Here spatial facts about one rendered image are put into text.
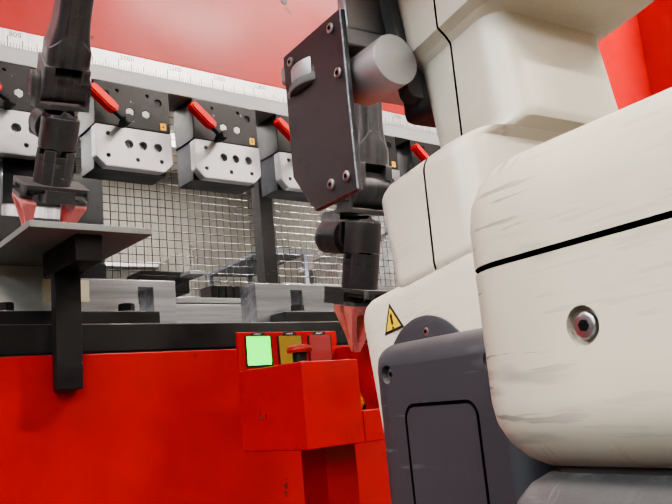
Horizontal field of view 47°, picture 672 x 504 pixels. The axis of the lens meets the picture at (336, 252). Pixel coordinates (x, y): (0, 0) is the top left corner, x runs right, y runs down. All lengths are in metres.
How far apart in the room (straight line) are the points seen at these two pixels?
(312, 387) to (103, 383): 0.35
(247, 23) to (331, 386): 0.91
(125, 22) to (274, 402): 0.82
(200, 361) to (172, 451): 0.15
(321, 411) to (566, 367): 0.83
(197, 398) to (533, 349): 1.07
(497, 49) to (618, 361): 0.39
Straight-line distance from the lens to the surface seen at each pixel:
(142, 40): 1.59
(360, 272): 1.17
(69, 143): 1.25
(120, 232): 1.16
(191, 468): 1.32
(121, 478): 1.27
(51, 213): 1.44
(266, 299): 1.56
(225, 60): 1.66
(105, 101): 1.45
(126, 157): 1.47
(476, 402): 0.40
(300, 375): 1.07
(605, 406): 0.27
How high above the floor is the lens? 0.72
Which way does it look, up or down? 11 degrees up
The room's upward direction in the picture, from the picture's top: 5 degrees counter-clockwise
